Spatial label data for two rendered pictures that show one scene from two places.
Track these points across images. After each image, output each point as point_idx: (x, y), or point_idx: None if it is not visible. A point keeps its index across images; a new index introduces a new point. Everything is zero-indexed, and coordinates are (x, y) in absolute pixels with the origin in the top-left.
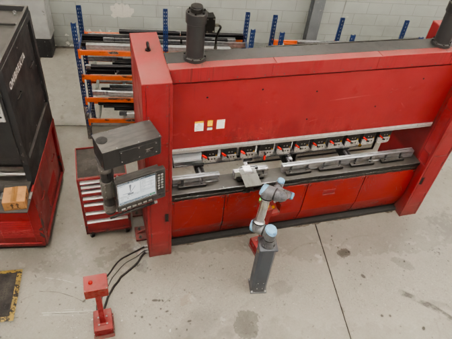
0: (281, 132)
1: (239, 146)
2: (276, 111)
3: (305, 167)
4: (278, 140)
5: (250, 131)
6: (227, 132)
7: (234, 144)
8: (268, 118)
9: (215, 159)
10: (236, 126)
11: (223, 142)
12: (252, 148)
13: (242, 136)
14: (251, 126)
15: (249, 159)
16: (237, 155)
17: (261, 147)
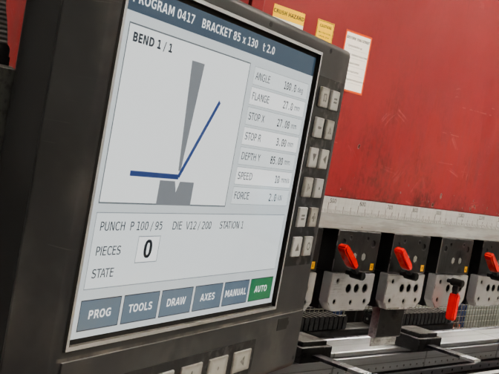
0: (494, 183)
1: (388, 231)
2: (495, 68)
3: None
4: (483, 225)
5: (427, 148)
6: (366, 128)
7: (376, 209)
8: (475, 91)
9: (307, 295)
10: (395, 102)
11: (347, 185)
12: (420, 254)
13: (403, 167)
14: (434, 117)
15: (394, 329)
16: (299, 349)
17: (443, 254)
